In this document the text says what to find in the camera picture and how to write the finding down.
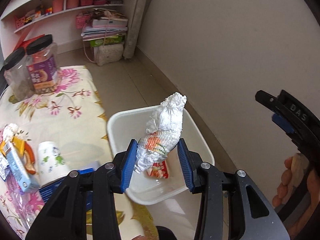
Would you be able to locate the white bookshelf unit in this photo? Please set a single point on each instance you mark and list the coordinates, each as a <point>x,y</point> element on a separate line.
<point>17,15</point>

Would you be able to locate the floral paper cup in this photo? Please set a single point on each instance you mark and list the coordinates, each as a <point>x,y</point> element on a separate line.
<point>51,164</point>

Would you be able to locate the blue cardboard box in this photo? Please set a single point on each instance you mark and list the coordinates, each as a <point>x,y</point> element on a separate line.
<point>75,190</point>

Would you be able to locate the right human hand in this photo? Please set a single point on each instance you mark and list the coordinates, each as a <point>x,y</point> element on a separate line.
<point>291,177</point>

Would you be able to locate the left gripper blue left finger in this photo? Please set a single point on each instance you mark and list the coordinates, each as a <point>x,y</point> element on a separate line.
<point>128,165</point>

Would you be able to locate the pink hanging basket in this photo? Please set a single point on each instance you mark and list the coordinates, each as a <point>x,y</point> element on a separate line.
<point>81,20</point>

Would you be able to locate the clear jar black lid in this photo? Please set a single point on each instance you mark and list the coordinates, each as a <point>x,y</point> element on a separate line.
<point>17,76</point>

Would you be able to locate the floral tablecloth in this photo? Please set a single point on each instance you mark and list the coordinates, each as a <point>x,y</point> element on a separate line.
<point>72,117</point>

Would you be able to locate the red gift box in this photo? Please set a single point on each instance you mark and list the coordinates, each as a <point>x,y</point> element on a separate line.
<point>22,42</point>

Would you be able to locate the purple label nut jar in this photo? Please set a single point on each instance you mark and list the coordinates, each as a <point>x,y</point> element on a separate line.
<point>42,65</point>

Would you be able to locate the red snack wrapper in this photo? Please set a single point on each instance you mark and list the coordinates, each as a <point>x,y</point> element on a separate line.
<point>159,170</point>

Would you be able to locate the beige curtain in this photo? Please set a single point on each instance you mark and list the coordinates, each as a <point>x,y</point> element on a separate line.
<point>135,10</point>

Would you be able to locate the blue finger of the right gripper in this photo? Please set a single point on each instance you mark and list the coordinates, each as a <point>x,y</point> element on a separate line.
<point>282,123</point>

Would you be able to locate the small crumpled tissue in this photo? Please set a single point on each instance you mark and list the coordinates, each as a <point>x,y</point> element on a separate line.
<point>9,132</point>

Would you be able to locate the white tissue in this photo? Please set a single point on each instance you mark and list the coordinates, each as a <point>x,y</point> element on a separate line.
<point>162,133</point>

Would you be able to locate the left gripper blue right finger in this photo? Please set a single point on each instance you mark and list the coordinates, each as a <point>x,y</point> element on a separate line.
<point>187,165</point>

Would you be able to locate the green tissue box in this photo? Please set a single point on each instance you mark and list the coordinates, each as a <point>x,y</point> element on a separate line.
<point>107,41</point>

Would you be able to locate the yellow snack packet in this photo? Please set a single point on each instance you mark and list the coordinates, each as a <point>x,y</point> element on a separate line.
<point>18,143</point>

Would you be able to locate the small white blue carton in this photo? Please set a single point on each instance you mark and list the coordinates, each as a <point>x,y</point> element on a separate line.
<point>26,183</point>

